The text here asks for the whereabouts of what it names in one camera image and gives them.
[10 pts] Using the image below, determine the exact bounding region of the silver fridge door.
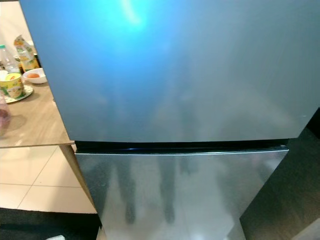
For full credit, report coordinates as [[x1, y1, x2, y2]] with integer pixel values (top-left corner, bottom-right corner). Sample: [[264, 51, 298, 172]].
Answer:
[[75, 148, 290, 240]]

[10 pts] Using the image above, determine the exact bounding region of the silver two-door fridge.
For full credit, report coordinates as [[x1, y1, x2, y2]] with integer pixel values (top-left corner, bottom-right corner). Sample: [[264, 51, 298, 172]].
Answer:
[[19, 0, 320, 240]]

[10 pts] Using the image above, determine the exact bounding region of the pink clear plastic jar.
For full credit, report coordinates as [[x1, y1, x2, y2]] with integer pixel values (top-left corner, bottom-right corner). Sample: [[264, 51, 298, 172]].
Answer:
[[0, 95, 12, 131]]

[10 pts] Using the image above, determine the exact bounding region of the light wooden table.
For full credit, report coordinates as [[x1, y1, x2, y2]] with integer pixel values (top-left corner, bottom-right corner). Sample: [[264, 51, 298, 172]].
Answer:
[[0, 40, 96, 206]]

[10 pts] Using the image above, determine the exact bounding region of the patterned plate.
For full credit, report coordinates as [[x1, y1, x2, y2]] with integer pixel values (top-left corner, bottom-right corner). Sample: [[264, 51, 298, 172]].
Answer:
[[7, 85, 34, 104]]

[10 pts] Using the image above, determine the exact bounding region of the white bowl orange food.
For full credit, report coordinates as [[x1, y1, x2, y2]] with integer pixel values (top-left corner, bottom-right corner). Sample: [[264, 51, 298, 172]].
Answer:
[[22, 68, 48, 84]]

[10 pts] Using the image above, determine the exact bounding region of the clear water bottle teal cap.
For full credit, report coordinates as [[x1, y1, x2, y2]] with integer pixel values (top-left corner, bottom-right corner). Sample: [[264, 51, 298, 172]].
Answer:
[[1, 45, 18, 73]]

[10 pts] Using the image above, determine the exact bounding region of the yellow green juice carton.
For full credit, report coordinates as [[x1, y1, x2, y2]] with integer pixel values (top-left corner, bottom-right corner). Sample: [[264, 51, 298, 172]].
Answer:
[[14, 35, 40, 72]]

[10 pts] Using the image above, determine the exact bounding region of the black floor mat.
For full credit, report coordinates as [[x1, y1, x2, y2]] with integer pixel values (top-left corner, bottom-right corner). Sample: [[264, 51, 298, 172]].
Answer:
[[0, 207, 101, 240]]

